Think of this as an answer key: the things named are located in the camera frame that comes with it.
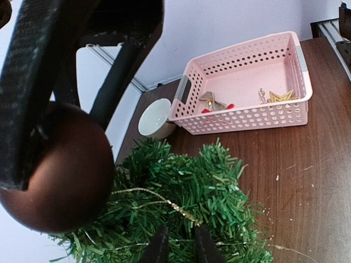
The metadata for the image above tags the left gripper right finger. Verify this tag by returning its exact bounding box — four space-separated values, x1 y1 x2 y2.
195 226 225 263

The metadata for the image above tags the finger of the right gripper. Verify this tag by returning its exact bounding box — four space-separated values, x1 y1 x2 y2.
53 0 165 129
1 1 88 190

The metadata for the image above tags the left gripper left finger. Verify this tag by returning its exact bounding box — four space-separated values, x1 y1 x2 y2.
139 225 169 263

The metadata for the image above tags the fairy light wire string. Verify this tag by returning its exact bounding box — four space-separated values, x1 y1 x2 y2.
82 186 319 261

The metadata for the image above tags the small green christmas tree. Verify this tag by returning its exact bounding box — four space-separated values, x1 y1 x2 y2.
50 139 274 262

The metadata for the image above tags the red burlap bow ornament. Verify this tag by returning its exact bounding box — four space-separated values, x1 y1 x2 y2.
199 92 235 113

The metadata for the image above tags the red bauble ornament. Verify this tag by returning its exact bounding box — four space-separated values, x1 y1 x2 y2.
1 102 114 233

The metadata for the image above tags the white ceramic bowl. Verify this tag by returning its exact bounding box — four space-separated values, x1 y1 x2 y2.
138 98 176 139

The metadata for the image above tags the pink plastic basket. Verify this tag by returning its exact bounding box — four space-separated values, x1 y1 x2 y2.
169 31 313 135

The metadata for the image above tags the gold star ornament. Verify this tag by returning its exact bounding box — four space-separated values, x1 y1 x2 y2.
267 90 300 103

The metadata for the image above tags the right aluminium frame post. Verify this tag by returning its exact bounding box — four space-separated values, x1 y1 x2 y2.
86 42 149 93

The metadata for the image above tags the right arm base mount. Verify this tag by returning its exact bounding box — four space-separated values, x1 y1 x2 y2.
336 2 350 71

